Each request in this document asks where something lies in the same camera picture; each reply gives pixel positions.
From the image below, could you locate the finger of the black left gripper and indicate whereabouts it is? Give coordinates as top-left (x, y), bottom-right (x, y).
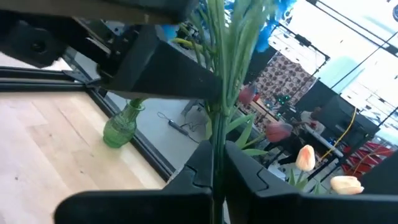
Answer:
top-left (0, 0), bottom-right (200, 25)
top-left (99, 26), bottom-right (223, 100)

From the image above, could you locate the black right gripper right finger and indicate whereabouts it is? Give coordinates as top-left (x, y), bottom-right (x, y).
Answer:
top-left (223, 141), bottom-right (398, 224)

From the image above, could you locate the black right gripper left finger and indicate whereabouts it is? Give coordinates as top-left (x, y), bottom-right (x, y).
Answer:
top-left (54, 140), bottom-right (215, 224)

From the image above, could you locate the blue artificial flower bunch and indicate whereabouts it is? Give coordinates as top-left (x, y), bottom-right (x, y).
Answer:
top-left (129, 98), bottom-right (147, 110)
top-left (161, 0), bottom-right (296, 224)

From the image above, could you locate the green tulip stem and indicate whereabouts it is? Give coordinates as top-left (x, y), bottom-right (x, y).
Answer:
top-left (287, 144), bottom-right (317, 191)

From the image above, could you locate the dark red artificial tulip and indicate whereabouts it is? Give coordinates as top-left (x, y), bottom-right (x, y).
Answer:
top-left (238, 85), bottom-right (257, 106)
top-left (228, 114), bottom-right (294, 156)

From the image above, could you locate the green glass vase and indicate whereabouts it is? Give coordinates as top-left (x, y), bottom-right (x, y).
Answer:
top-left (103, 98), bottom-right (146, 149)

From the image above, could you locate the black power strip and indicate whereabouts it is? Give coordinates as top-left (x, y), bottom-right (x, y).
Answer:
top-left (157, 111), bottom-right (201, 144)

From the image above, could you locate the person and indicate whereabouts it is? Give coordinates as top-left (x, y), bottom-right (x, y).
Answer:
top-left (300, 107), bottom-right (326, 133)

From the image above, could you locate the red equipment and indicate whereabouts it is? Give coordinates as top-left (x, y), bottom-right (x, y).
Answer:
top-left (341, 141), bottom-right (397, 175)

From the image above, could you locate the dark dotted patterned cloth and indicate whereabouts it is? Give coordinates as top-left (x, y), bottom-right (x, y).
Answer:
top-left (248, 52), bottom-right (317, 108)

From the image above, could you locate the yellow hanging cable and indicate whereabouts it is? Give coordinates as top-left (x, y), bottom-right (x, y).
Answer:
top-left (322, 107), bottom-right (358, 160)

